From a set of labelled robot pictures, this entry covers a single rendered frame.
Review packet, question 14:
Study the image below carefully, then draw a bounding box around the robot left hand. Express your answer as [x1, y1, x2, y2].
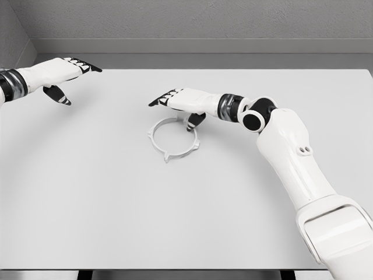
[31, 57, 103, 107]

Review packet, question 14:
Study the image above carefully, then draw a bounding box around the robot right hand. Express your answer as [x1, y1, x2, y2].
[148, 87, 217, 132]

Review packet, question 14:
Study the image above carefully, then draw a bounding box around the white ring pipe clamp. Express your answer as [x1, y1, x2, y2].
[147, 115, 201, 163]

